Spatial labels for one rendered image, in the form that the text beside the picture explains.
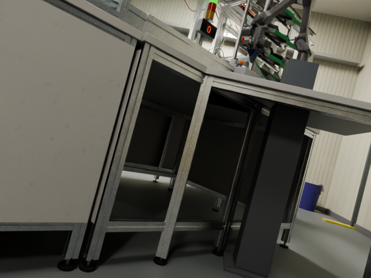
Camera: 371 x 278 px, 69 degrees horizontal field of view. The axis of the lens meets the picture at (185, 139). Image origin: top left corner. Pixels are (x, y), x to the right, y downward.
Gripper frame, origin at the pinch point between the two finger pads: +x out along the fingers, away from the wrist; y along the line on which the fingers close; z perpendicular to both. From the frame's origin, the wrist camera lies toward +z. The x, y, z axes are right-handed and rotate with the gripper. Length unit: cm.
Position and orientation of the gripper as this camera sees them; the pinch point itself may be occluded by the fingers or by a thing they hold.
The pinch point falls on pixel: (253, 57)
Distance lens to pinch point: 165.7
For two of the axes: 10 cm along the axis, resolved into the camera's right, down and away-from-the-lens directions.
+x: -2.5, 9.7, -0.2
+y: 7.3, 2.1, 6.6
